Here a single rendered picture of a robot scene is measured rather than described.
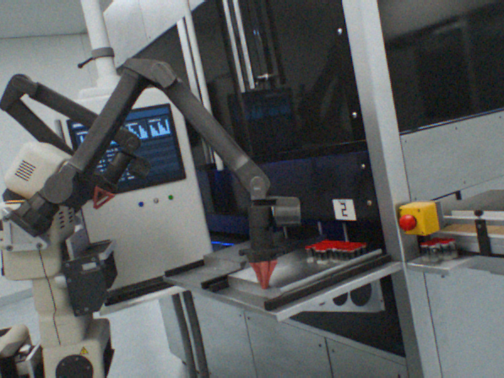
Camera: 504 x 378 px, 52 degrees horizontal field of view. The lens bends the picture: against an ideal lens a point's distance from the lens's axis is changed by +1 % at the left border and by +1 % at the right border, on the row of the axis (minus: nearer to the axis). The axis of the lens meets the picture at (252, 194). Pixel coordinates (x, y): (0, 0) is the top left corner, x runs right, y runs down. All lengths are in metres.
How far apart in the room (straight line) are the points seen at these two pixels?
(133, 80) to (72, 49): 5.54
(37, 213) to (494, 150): 1.29
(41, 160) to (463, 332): 1.27
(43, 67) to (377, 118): 5.73
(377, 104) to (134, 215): 1.10
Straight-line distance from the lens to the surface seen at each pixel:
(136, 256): 2.10
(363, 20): 1.38
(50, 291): 1.63
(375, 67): 1.38
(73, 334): 1.61
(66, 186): 1.36
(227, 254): 1.84
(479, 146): 1.65
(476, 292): 1.66
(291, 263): 1.57
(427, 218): 1.33
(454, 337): 1.60
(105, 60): 2.17
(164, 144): 2.10
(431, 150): 1.50
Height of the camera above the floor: 1.27
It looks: 6 degrees down
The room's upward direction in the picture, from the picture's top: 12 degrees counter-clockwise
